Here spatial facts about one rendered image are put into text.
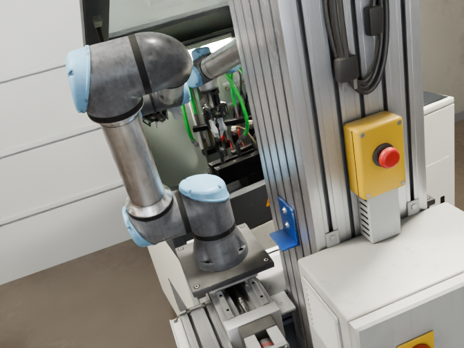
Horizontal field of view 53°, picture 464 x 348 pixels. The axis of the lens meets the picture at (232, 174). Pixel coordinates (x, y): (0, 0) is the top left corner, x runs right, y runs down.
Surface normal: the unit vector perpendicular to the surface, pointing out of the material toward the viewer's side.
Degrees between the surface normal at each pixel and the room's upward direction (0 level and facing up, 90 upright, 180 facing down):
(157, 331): 0
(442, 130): 90
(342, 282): 0
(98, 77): 82
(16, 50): 90
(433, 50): 90
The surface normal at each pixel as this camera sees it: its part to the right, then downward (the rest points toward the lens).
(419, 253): -0.21, -0.88
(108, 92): 0.30, 0.62
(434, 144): 0.43, 0.31
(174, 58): 0.78, 0.02
